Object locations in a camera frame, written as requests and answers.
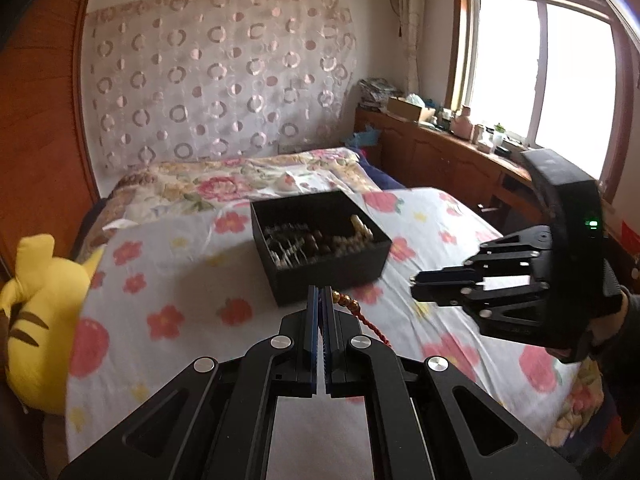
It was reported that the red cord beaded bracelet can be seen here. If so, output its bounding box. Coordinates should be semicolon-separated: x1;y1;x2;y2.
331;288;394;350

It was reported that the dark wooden bead bracelet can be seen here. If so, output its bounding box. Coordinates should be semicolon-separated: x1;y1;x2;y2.
299;228;342;256

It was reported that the white pearl necklace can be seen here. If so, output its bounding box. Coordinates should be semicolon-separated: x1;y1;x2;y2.
332;213;376;257

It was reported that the black open jewelry box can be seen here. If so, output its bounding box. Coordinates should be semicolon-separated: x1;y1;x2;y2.
250;191;392;307

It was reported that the person's right hand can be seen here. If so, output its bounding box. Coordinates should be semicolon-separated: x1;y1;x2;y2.
546;286;632;361

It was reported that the wooden chair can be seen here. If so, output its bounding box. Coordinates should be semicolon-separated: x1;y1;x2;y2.
472;172;544;234

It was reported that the wooden sideboard cabinet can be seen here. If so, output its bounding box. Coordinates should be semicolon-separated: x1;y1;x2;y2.
354;107;530;212

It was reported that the dark blue blanket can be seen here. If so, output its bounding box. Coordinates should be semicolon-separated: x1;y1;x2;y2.
356;150;406;191

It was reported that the strawberry print white sheet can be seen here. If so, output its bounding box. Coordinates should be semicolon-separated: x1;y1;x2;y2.
62;188;577;479

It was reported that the floral quilt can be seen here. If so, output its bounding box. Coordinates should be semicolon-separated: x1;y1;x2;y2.
72;148;378;262

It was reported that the blue plastic bag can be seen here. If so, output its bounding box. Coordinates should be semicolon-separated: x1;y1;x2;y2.
343;125;381;150

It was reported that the pink kettle jug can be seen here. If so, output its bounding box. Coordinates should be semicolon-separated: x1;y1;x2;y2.
450;105;474;141

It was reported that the stack of papers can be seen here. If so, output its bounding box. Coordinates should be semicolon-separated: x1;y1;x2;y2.
358;78;402;112

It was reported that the pink circle pattern curtain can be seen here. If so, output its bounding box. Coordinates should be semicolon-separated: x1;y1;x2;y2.
82;0;357;174

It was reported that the yellow striped plush toy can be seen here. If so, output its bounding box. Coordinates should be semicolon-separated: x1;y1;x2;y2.
1;234;103;416

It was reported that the side window curtain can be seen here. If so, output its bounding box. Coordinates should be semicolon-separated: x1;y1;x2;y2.
398;0;425;94

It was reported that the window with frame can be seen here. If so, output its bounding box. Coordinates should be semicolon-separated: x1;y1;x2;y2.
446;0;634;202

